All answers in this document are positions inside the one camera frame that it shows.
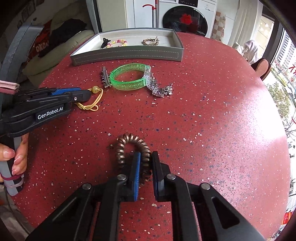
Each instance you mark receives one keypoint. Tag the green glitter bangle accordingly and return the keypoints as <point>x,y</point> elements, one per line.
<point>130,85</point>

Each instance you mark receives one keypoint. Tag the red handled mop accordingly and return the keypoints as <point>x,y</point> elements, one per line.
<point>155,13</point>

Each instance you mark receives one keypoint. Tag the cream leather sofa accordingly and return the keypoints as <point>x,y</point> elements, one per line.
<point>38,68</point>

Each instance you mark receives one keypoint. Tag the black claw hair clip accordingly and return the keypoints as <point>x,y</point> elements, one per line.
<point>105,43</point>

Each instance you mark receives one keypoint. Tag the white cabinet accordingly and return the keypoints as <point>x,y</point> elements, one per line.
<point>123,14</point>

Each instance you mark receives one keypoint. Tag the silver heart charm jewelry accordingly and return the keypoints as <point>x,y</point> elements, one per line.
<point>157,91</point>

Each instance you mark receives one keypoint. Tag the grey left gripper handle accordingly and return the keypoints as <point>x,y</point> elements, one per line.
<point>15,56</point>

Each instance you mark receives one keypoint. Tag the silver alligator hair clip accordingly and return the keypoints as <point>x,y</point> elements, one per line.
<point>105,78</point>

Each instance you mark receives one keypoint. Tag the grey jewelry tray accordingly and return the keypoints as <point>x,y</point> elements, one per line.
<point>142,43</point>

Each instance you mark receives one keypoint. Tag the black garment on sofa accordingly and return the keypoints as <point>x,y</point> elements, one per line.
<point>63,33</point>

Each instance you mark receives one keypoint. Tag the checkered cloth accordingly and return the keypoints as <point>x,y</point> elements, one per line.
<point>219,27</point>

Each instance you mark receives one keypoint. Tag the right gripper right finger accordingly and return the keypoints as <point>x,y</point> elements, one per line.
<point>199,212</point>

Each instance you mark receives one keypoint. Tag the red printed cloth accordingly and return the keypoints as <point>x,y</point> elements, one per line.
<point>41,41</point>

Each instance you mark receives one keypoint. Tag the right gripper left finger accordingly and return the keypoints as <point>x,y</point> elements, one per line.
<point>91,212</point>

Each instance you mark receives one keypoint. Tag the white washing machine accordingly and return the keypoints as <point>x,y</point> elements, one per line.
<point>190,16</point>

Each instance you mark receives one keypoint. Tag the brown wooden chair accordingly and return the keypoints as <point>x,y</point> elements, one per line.
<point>262,68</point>

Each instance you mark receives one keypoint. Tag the white curtain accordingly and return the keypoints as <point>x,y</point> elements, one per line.
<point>246,21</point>

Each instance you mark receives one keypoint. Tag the left hand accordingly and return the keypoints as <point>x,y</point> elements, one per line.
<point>19,156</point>

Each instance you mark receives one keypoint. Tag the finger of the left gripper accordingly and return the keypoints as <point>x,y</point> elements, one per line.
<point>76,97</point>
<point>45,91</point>

